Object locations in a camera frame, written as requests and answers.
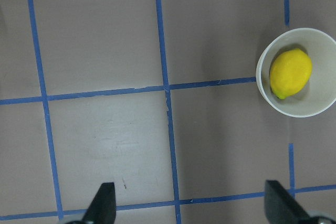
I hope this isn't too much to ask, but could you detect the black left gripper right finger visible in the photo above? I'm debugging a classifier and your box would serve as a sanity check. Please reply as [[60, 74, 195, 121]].
[[264, 180, 310, 224]]

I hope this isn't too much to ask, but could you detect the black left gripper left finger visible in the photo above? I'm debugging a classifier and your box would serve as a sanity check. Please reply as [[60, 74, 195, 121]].
[[81, 182, 116, 224]]

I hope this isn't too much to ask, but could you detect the yellow lemon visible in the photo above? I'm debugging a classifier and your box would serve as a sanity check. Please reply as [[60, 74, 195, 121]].
[[269, 48, 312, 100]]

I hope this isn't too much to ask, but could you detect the cream ceramic bowl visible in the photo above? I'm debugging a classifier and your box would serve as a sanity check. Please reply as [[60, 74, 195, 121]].
[[256, 28, 335, 118]]

